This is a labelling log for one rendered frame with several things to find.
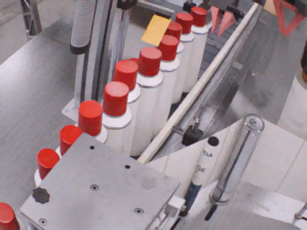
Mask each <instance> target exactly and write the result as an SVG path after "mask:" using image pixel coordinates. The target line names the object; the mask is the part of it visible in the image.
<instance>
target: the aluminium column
mask: <svg viewBox="0 0 307 230"><path fill-rule="evenodd" d="M109 3H110V0H96V3H95V9H94V10H95V11H94V14H93V21H92V27H91V31H90V47H89V49H88V51H87V52H85V54H81V55H78V58H77V68H76V79H75V99H74V106H73V110H74V111H76V112H79V105H80V104H82V103H83V102H85V101H97V102H98V103H100V104H101V98H102V90H103V78H104V75H105V70H106V58H107V56H108V46H109V43H110V34H111V31H112V24H113V19H114V13H115V7H116V3H117V0H111V4H110V9H109ZM108 10H109V15H108ZM107 15H108V19H107ZM106 20H107V25H106ZM105 27H106V30H105ZM104 30H105V36H104V38H103V35H104ZM102 41H103V46H102ZM101 48H102V50H101ZM100 55H101V57H100ZM98 70H99V72H98ZM97 78H98V81H97ZM96 87H97V91H96ZM95 93H96V99H95Z"/></svg>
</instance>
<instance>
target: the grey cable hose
mask: <svg viewBox="0 0 307 230"><path fill-rule="evenodd" d="M95 3H96V0H77V5H76V10H75V16H74V17H75V18H74V21H73V22H74V23H73V31H72V36H71V41H70V46H69V49H70V52H71V53H72V54H73V55H81V54H85V52H87V51H88V49H89V47H90V31H91V27H92V21H93V14H94V11H95V10H94V9H95Z"/></svg>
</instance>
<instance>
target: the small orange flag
mask: <svg viewBox="0 0 307 230"><path fill-rule="evenodd" d="M171 18H172V16H169V15H166V14H163V13H159V12H156V13H155V14H154V16H153V18H152V19H151V22H150V24H149V26H148V27H147V29H146V30H145V33H144V36H143V37H142V38H141V40H142V41H145V42H148V43H150V44H153V45H155V46H158V44H159V43H160V41H161V39H162V37H163V35H164V32H165V31H166V30H167V27H168V25H169V23H170V22H171Z"/></svg>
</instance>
